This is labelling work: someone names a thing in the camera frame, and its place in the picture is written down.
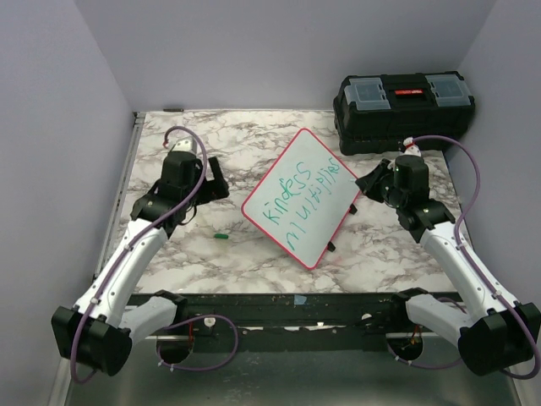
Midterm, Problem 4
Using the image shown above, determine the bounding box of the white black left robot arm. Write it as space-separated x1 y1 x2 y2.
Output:
52 151 229 376

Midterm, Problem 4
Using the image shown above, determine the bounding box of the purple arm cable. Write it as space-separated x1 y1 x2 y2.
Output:
69 125 240 385
384 134 541 380

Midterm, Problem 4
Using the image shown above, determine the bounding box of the aluminium frame extrusion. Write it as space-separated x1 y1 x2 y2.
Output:
46 112 147 406

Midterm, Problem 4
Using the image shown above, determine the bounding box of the blue tape piece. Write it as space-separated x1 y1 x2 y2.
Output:
293 294 308 305

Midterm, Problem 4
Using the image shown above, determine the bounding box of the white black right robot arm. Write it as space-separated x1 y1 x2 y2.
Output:
355 155 540 376

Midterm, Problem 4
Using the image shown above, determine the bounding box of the black plastic toolbox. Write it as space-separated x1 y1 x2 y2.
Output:
333 71 476 156

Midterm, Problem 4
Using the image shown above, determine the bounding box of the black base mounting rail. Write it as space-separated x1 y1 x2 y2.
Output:
128 288 423 357

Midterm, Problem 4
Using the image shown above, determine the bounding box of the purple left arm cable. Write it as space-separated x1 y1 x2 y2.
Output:
69 125 240 385

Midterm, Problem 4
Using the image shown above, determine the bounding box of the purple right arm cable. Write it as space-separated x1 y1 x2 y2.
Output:
384 134 541 380

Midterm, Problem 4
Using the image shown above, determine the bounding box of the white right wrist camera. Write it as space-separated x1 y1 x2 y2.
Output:
402 137 422 156

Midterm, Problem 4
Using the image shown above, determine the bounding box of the pink framed whiteboard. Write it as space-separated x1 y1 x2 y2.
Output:
241 129 360 269

